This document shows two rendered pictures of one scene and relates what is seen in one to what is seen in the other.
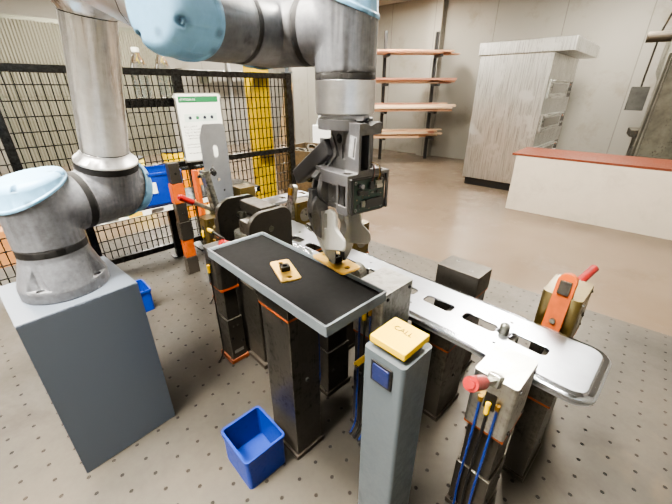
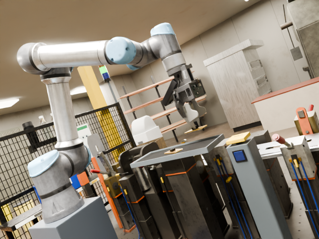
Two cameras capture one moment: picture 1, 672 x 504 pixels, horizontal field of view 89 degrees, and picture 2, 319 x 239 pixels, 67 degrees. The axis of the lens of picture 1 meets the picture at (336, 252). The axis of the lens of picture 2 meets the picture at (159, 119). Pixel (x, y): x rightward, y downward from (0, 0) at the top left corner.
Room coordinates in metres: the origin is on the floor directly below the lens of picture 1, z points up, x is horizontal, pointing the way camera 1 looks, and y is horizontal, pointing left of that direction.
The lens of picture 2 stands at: (-0.33, 0.19, 1.33)
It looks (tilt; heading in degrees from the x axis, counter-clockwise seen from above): 2 degrees down; 354
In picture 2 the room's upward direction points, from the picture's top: 22 degrees counter-clockwise
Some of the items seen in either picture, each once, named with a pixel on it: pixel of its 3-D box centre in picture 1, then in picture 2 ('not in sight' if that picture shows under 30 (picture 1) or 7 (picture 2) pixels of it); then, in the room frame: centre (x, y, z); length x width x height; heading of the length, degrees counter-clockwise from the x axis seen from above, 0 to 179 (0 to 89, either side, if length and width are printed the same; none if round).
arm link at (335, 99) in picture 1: (347, 100); (175, 63); (0.48, -0.01, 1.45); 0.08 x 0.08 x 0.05
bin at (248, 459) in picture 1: (254, 446); not in sight; (0.51, 0.18, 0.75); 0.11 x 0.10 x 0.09; 44
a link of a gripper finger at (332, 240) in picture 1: (334, 240); (192, 115); (0.46, 0.00, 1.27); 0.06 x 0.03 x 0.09; 36
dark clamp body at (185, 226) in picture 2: not in sight; (177, 202); (0.79, 0.14, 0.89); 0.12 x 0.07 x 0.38; 134
